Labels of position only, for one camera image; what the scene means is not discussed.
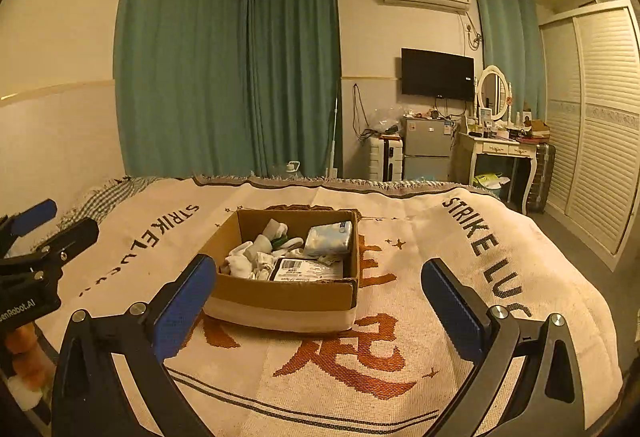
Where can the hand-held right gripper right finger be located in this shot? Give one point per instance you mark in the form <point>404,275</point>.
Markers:
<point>450,312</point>

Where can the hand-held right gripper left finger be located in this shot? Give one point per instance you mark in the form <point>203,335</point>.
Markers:
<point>185,299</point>

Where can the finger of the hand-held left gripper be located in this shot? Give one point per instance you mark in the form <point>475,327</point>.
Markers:
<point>70,234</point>
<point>36,210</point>

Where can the white sock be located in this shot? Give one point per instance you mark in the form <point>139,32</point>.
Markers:
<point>289,249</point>
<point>240,258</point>
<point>264,264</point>
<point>274,229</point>

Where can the brown cardboard box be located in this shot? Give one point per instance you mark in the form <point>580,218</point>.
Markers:
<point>280,302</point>

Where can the black tissue paper pack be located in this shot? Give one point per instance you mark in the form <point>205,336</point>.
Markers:
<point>310,269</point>

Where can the light blue tissue pack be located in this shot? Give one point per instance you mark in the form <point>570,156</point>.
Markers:
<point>327,239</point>

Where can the person's left hand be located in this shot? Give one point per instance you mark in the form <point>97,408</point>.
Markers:
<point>25,352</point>

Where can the plaid bed sheet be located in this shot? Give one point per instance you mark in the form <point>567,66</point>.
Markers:
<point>100,197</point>

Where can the cream printed blanket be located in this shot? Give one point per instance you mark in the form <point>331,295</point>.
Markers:
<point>390,277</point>

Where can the yellow green bag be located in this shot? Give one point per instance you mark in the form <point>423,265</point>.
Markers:
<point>490,180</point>

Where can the dark suitcase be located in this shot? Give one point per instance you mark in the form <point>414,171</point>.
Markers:
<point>542,177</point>

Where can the clear water jug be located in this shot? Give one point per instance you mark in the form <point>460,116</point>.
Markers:
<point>293,171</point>

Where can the white suitcase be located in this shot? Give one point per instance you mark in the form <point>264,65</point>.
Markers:
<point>382,157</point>

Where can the white vanity table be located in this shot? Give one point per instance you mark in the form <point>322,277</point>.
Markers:
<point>492,148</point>

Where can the silver mini fridge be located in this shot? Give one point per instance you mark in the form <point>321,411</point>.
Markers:
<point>427,137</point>

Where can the wide green curtain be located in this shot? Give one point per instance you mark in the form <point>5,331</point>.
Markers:
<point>180,67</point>

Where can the clear plastic bag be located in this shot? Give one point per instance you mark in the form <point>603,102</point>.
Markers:
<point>385,119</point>

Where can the small brown box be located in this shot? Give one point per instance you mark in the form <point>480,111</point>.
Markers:
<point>540,127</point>

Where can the white mop pole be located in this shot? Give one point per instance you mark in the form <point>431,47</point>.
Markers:
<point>332,142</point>

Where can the white oval mirror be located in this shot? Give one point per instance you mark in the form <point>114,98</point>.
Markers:
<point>492,89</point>

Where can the white louvered wardrobe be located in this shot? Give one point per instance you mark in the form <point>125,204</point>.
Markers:
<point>600,142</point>

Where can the green corner curtain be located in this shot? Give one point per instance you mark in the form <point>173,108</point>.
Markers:
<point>295,77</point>

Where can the narrow green curtain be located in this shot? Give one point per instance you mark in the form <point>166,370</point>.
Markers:
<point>505,27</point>

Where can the small picture frame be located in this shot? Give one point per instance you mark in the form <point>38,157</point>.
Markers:
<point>485,114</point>

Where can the black wall television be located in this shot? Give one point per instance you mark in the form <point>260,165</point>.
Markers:
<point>437,73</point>

